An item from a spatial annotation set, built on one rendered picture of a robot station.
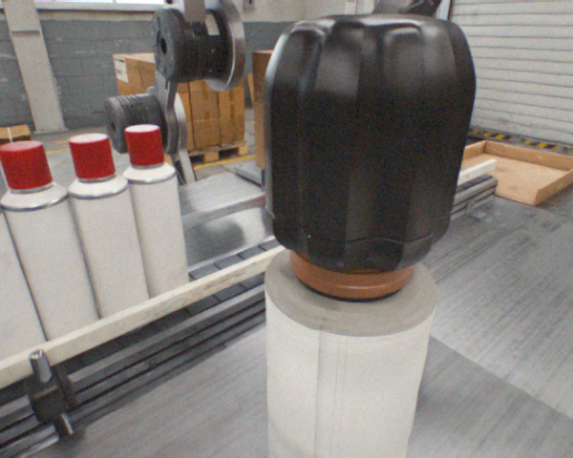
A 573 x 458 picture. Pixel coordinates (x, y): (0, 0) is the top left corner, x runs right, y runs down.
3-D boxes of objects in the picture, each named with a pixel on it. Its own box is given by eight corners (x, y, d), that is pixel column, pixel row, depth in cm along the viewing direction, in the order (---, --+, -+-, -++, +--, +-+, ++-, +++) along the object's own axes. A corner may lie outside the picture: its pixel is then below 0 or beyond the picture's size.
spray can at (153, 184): (166, 319, 45) (137, 137, 36) (137, 302, 48) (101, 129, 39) (201, 296, 49) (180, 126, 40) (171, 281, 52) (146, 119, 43)
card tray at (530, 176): (535, 206, 85) (540, 189, 84) (424, 175, 103) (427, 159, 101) (583, 176, 103) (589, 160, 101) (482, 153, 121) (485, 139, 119)
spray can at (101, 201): (112, 343, 42) (64, 149, 33) (95, 318, 45) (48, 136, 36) (159, 322, 45) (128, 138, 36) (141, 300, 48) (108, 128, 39)
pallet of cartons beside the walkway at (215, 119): (249, 155, 407) (245, 58, 367) (170, 171, 361) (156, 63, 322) (195, 132, 493) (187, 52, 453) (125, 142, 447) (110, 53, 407)
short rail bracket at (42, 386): (57, 475, 35) (17, 371, 29) (49, 450, 37) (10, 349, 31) (96, 452, 37) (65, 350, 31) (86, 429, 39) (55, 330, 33)
